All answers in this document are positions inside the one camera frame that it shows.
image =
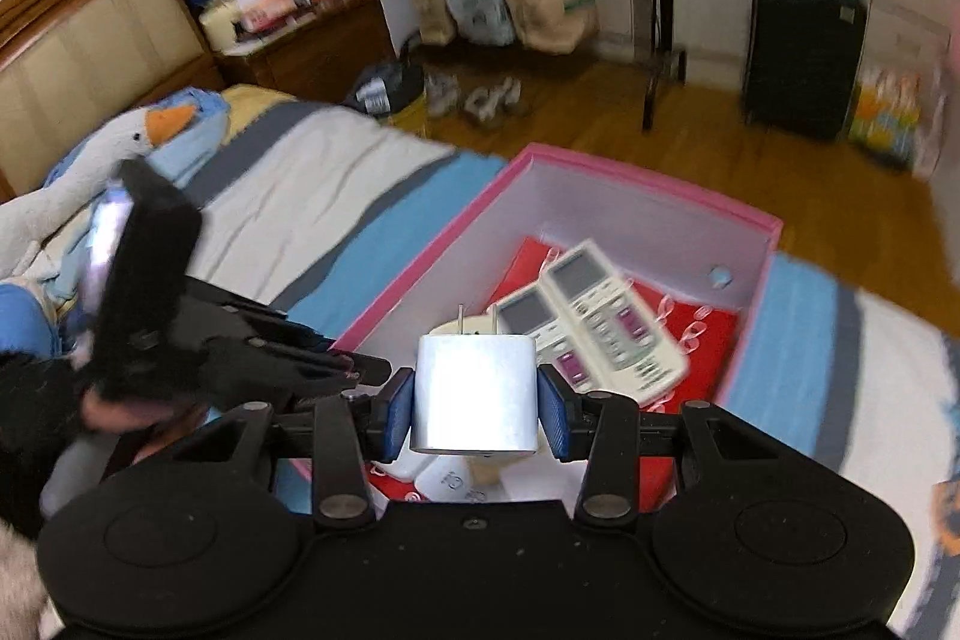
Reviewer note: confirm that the colourful patterned bag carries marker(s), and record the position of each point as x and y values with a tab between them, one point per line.
889	115

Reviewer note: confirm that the black suitcase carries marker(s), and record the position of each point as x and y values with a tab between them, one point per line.
802	55

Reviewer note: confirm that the white remote control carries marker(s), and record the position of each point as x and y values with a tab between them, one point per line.
615	317
529	317

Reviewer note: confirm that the white green printed bag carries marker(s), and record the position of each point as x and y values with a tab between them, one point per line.
480	14

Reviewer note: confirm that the red bag with glasses print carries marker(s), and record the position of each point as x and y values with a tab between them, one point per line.
712	340

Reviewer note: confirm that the striped blanket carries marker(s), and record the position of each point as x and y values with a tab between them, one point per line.
315	175

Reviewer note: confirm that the white goose plush toy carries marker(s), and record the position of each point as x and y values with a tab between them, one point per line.
90	175

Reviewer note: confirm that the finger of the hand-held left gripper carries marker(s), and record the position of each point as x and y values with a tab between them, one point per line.
285	336
315	379

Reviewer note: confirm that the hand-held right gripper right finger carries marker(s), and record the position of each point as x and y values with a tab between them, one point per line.
555	419

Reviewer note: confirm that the grey shoe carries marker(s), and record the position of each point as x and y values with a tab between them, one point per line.
444	94

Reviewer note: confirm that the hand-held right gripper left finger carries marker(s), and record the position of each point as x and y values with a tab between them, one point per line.
397	415

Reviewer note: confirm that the white device with round button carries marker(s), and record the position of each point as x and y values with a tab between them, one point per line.
450	484

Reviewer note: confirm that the cream box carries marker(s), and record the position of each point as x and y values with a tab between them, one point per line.
223	27

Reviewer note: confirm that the pink cardboard box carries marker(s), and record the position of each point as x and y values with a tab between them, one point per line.
600	197

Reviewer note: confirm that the black bag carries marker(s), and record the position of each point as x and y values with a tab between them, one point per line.
386	89

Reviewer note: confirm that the large brown paper bag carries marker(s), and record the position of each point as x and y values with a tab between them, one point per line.
551	3

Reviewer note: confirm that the small brown paper bag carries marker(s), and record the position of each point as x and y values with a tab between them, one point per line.
433	3

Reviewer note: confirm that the white red packet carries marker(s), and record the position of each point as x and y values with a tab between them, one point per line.
264	6

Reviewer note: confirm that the white plastic bag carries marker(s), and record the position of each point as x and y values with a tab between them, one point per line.
934	123

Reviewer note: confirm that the wooden nightstand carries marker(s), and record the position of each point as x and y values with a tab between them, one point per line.
322	48

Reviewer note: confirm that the white charger adapter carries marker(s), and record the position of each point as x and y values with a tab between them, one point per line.
476	392

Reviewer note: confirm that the wooden padded headboard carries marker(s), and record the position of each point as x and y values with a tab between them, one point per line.
82	40

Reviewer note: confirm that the round blue button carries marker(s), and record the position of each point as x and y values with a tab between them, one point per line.
720	275

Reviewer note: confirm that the person's left hand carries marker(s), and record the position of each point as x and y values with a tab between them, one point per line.
135	416

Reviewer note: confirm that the yellow pillow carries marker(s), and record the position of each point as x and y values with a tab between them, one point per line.
255	104

